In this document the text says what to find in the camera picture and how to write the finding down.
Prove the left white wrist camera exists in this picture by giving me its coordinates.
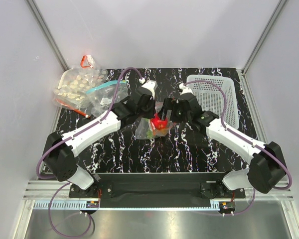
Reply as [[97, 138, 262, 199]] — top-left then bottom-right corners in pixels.
[[142, 80, 157, 97]]

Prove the green leafy vegetable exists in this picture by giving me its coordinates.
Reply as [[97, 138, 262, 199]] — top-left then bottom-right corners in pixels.
[[144, 119, 155, 139]]

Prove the white slotted cable duct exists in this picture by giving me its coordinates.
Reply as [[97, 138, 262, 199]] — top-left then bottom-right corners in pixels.
[[33, 200, 221, 211]]

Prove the bag of round biscuits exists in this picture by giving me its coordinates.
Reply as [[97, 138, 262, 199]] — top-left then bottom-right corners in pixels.
[[53, 67, 108, 118]]

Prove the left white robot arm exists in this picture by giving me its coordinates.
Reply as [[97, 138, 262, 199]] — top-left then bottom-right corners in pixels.
[[42, 85, 155, 197]]

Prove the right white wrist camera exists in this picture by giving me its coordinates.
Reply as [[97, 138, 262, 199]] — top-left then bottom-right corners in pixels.
[[178, 83, 193, 96]]

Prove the small bag orange zipper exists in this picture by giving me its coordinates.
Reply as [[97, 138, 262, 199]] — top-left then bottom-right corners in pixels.
[[80, 55, 101, 70]]

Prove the right aluminium frame post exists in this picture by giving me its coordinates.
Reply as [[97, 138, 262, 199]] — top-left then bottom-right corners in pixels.
[[241, 0, 290, 75]]

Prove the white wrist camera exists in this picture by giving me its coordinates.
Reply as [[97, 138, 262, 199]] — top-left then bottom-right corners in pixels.
[[142, 80, 157, 97], [178, 83, 193, 96]]

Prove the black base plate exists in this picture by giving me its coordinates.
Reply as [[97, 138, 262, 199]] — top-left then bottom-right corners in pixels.
[[69, 172, 235, 206]]

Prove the clear bag orange zipper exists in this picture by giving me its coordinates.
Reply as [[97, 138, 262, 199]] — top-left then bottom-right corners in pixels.
[[135, 102, 175, 140]]

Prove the left aluminium frame post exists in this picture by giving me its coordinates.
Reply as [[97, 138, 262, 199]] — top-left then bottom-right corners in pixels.
[[25, 0, 69, 71]]

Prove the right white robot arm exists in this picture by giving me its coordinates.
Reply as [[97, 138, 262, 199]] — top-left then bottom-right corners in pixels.
[[158, 93, 287, 198]]

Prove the clear bag teal zipper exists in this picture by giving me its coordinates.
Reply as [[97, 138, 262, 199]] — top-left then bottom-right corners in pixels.
[[86, 81, 129, 117]]

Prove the white plastic basket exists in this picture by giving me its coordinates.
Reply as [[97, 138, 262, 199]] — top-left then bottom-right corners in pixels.
[[186, 75, 239, 129]]

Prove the aluminium frame post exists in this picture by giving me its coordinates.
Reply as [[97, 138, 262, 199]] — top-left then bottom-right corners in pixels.
[[25, 0, 69, 71], [241, 0, 290, 75]]

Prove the front aluminium rail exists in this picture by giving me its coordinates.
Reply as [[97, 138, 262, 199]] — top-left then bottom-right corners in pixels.
[[23, 180, 293, 201]]

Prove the red apple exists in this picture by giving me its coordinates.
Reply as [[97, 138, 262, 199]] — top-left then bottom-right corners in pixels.
[[150, 114, 168, 130]]

